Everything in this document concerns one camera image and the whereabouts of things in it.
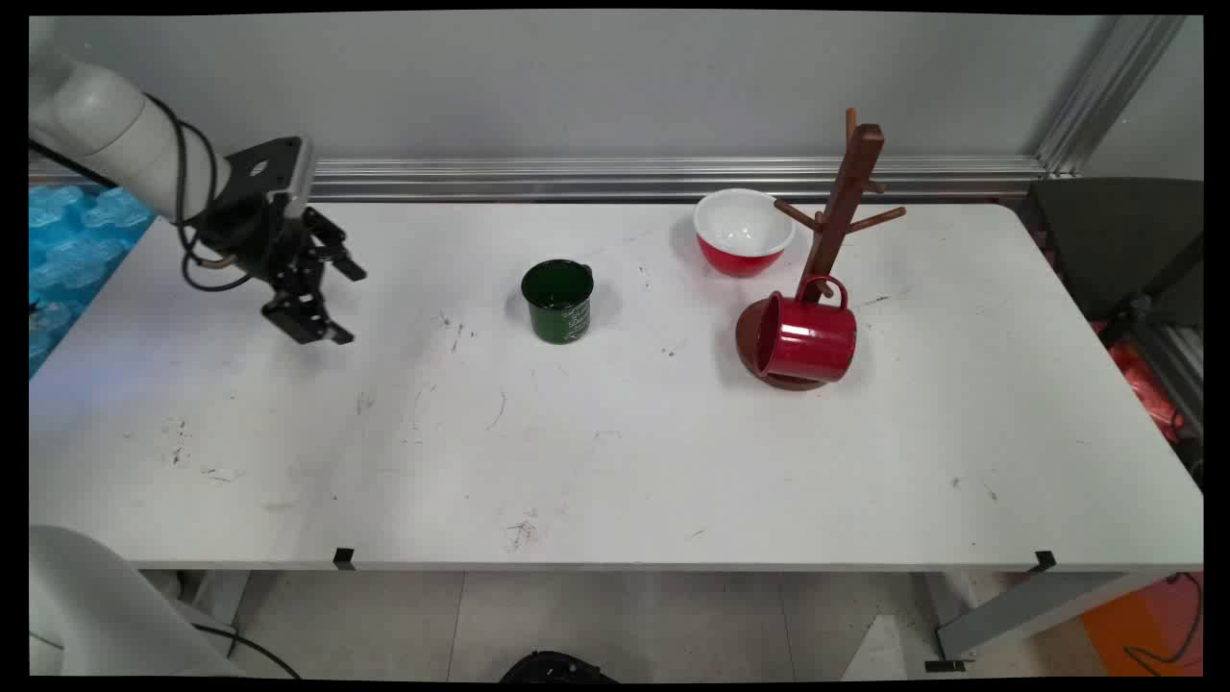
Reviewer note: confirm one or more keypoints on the brown wooden mug tree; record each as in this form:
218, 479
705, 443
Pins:
846, 192

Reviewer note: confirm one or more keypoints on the black round object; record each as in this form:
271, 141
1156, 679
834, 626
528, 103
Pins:
557, 668

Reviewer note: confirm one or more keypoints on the grey table leg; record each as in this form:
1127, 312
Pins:
1038, 610

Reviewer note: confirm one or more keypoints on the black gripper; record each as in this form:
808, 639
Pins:
255, 235

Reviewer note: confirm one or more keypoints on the blue bubble wrap sheet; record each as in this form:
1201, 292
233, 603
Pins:
72, 250

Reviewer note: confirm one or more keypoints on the red speckled enamel mug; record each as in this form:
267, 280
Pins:
817, 341

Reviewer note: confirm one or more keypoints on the aluminium frame profile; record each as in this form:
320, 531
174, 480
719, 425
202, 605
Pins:
577, 179
1170, 370
1105, 96

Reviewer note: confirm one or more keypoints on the black table edge clip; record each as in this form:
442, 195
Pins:
1045, 561
343, 558

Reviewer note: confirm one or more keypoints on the white table leg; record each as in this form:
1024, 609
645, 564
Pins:
219, 598

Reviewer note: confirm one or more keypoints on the red plastic bag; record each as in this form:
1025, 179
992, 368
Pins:
1148, 389

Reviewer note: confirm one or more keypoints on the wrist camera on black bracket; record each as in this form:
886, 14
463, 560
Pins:
267, 168

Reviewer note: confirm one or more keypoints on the orange floor mat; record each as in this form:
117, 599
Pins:
1148, 625

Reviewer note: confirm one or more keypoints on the red bowl white inside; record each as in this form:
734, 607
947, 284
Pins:
742, 235

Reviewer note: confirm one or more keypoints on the dark green enamel mug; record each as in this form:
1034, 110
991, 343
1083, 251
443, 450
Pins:
559, 308

